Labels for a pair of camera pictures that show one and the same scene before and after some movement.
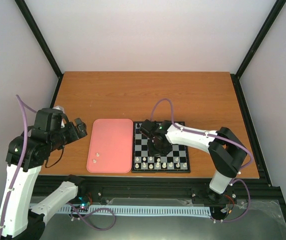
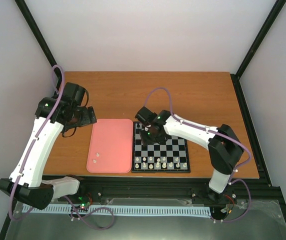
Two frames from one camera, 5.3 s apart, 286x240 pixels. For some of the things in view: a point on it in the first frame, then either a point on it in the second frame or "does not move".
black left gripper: x=75 y=134 -> x=86 y=119
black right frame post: x=235 y=77 does not move
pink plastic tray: x=110 y=146 does not move
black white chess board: x=177 y=160 does not move
